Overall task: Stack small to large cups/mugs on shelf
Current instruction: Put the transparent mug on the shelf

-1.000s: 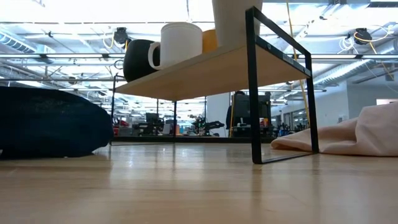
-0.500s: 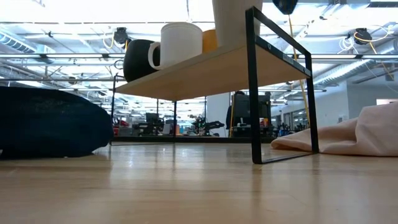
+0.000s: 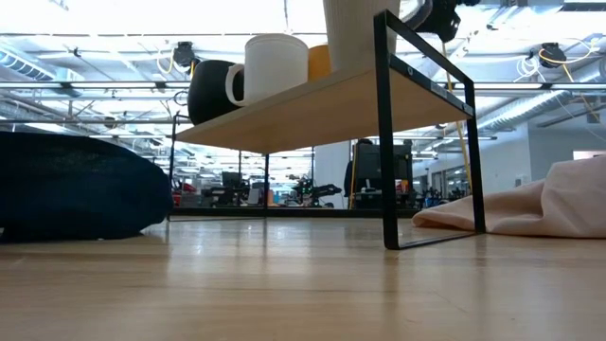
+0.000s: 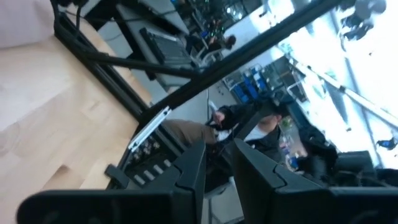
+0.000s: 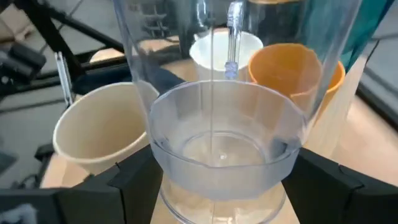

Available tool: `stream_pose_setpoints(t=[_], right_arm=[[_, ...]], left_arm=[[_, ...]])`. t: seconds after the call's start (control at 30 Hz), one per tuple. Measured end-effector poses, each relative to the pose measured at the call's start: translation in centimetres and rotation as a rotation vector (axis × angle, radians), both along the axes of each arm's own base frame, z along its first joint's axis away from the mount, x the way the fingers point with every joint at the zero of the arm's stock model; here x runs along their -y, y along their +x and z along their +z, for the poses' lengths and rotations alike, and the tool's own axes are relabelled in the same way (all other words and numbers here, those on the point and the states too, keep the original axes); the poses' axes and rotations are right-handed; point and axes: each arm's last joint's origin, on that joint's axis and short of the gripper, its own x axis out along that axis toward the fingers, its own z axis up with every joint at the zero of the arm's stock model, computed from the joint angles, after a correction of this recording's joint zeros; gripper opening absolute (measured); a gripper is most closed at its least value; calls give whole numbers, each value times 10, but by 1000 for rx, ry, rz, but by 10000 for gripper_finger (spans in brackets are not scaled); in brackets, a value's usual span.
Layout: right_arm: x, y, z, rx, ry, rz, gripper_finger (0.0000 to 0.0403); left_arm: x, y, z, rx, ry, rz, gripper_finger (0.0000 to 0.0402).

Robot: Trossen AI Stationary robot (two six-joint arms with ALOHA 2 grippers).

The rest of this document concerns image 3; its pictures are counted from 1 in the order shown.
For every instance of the navy blue cloth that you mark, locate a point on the navy blue cloth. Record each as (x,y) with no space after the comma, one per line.
(71,189)

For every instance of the beige ribbed paper cup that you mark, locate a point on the beige ribbed paper cup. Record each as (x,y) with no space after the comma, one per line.
(355,33)

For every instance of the black mug yellow inside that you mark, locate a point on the black mug yellow inside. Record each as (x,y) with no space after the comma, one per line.
(208,90)

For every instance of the pink cloth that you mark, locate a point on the pink cloth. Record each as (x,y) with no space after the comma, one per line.
(544,208)

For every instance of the black metal table frame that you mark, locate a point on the black metal table frame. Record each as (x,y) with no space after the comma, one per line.
(308,212)

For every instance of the yellow plastic cup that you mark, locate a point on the yellow plastic cup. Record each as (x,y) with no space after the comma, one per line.
(318,64)

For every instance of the white ceramic mug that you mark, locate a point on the white ceramic mug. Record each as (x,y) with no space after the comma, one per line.
(277,66)

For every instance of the background black robot arm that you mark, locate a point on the background black robot arm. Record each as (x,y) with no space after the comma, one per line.
(322,191)

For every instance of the wooden shelf black metal frame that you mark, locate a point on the wooden shelf black metal frame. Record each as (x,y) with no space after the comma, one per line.
(308,113)

